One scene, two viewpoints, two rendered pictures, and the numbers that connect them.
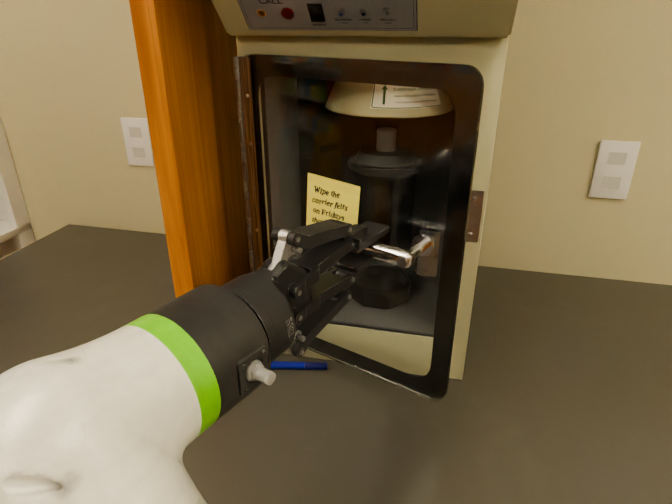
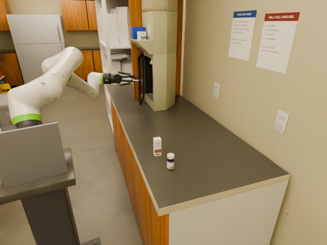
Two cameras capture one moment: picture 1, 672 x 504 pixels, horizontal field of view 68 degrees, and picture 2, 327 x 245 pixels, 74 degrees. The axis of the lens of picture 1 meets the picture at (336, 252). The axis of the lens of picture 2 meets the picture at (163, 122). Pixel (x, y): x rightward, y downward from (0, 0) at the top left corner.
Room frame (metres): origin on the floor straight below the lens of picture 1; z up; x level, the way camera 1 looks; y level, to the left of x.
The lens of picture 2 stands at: (-0.28, -1.70, 1.63)
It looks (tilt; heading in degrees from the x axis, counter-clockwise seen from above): 25 degrees down; 57
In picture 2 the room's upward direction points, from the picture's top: straight up
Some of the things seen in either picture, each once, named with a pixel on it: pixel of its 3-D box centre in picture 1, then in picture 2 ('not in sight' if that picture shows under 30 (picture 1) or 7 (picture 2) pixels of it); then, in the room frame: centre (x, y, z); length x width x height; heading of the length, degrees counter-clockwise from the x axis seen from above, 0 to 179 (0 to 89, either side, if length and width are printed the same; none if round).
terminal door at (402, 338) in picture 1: (344, 231); (141, 78); (0.57, -0.01, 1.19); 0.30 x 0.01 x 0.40; 56
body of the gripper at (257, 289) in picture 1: (269, 308); (116, 78); (0.37, 0.06, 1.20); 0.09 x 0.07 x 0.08; 146
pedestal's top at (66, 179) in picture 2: not in sight; (40, 171); (-0.32, -0.57, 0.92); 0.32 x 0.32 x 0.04; 82
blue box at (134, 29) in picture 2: not in sight; (137, 32); (0.59, 0.05, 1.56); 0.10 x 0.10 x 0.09; 77
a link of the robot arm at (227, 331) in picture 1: (209, 352); (107, 78); (0.31, 0.10, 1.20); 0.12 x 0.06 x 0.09; 56
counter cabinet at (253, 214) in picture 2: not in sight; (161, 158); (0.65, -0.22, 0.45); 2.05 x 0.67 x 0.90; 77
